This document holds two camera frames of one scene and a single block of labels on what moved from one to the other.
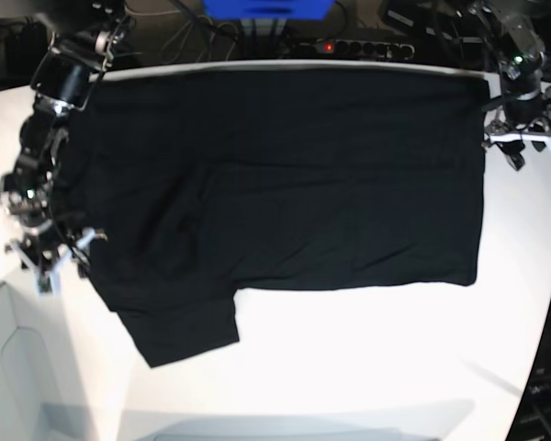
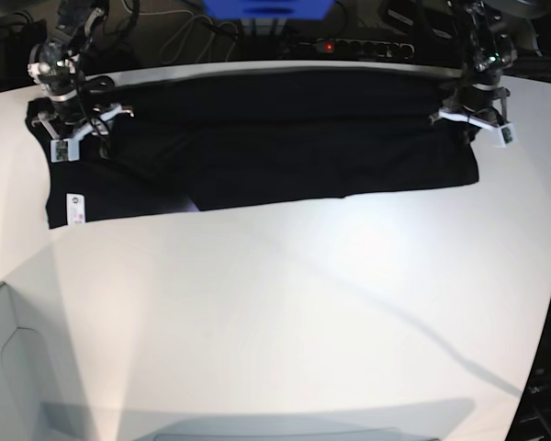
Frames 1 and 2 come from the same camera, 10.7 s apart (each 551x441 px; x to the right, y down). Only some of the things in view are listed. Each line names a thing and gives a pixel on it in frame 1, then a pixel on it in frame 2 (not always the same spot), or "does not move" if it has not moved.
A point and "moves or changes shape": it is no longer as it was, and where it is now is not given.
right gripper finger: (511, 152) → (467, 131)
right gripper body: (526, 118) → (480, 104)
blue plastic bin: (268, 9) does not move
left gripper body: (46, 248) → (67, 121)
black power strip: (377, 49) does not move
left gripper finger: (84, 269) → (106, 142)
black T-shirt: (190, 185) moves or changes shape
